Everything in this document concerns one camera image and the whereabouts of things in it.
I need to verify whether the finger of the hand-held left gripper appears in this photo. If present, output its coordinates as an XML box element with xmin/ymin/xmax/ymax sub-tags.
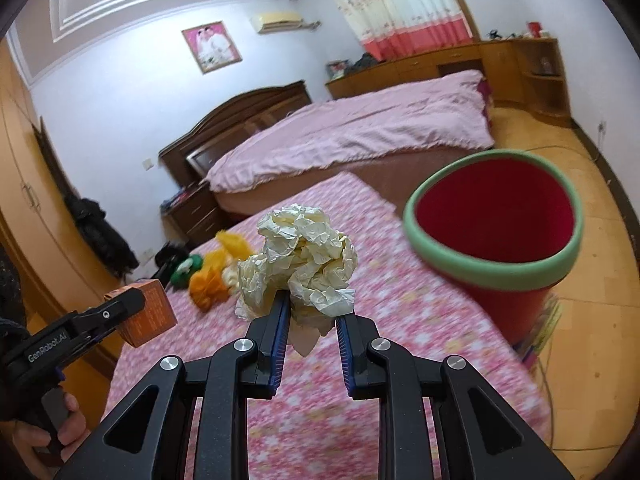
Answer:
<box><xmin>72</xmin><ymin>287</ymin><xmax>147</xmax><ymax>341</ymax></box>

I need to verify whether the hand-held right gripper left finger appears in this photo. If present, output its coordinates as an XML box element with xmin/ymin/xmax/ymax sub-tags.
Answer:
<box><xmin>55</xmin><ymin>290</ymin><xmax>292</xmax><ymax>480</ymax></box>

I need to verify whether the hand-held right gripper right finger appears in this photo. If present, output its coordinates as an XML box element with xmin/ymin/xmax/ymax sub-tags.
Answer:
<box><xmin>335</xmin><ymin>312</ymin><xmax>576</xmax><ymax>480</ymax></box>

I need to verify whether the orange cardboard box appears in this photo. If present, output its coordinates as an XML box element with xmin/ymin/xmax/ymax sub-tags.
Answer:
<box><xmin>103</xmin><ymin>280</ymin><xmax>178</xmax><ymax>348</ymax></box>

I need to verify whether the cream paper ball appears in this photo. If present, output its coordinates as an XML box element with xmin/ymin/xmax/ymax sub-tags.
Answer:
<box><xmin>235</xmin><ymin>203</ymin><xmax>359</xmax><ymax>358</ymax></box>

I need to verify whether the red bin with green rim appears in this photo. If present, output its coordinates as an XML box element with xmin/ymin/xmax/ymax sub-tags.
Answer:
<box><xmin>403</xmin><ymin>149</ymin><xmax>586</xmax><ymax>348</ymax></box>

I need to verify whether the person's left hand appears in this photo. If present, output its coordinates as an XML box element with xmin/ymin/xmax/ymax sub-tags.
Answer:
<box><xmin>12</xmin><ymin>392</ymin><xmax>93</xmax><ymax>480</ymax></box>

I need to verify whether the green plush vegetable toy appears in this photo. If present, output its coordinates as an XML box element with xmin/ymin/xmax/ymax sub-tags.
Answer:
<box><xmin>169</xmin><ymin>255</ymin><xmax>207</xmax><ymax>289</ymax></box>

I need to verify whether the black hanging coat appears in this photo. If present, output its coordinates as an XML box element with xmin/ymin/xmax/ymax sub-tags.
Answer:
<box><xmin>64</xmin><ymin>194</ymin><xmax>139</xmax><ymax>279</ymax></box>

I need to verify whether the yellow orange plush toy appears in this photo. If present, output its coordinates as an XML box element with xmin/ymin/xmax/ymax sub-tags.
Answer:
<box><xmin>189</xmin><ymin>230</ymin><xmax>253</xmax><ymax>313</ymax></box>

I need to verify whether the dark wooden nightstand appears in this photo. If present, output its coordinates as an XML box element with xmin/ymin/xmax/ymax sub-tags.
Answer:
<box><xmin>160</xmin><ymin>182</ymin><xmax>237</xmax><ymax>251</ymax></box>

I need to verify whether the light wooden wardrobe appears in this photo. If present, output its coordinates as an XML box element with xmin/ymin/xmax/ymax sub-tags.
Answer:
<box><xmin>0</xmin><ymin>40</ymin><xmax>132</xmax><ymax>383</ymax></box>

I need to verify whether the multicoloured striped bag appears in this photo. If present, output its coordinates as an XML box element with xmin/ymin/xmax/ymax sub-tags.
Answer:
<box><xmin>519</xmin><ymin>294</ymin><xmax>564</xmax><ymax>362</ymax></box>

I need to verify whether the pink striped blanket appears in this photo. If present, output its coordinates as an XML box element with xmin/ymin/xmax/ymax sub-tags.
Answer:
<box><xmin>206</xmin><ymin>70</ymin><xmax>497</xmax><ymax>196</ymax></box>

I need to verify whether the dark wooden bed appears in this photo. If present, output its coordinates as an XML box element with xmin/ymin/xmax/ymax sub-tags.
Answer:
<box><xmin>159</xmin><ymin>80</ymin><xmax>497</xmax><ymax>223</ymax></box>

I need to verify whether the dark clothes pile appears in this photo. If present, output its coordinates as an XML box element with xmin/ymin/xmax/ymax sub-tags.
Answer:
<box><xmin>350</xmin><ymin>51</ymin><xmax>387</xmax><ymax>74</ymax></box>

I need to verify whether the white air conditioner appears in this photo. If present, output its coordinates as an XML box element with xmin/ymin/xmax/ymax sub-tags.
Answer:
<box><xmin>250</xmin><ymin>10</ymin><xmax>307</xmax><ymax>36</ymax></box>

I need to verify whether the long light wooden cabinet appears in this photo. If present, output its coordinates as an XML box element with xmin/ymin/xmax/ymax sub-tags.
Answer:
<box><xmin>325</xmin><ymin>37</ymin><xmax>574</xmax><ymax>129</ymax></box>

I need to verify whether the white and red curtain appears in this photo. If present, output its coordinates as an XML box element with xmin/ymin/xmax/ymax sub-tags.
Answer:
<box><xmin>322</xmin><ymin>0</ymin><xmax>476</xmax><ymax>62</ymax></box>

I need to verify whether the pink framed wall photo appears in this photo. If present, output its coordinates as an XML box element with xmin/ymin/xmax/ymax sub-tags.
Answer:
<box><xmin>181</xmin><ymin>21</ymin><xmax>244</xmax><ymax>75</ymax></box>

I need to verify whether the black floor cable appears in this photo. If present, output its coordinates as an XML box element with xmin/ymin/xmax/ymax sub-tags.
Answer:
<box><xmin>520</xmin><ymin>130</ymin><xmax>608</xmax><ymax>453</ymax></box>

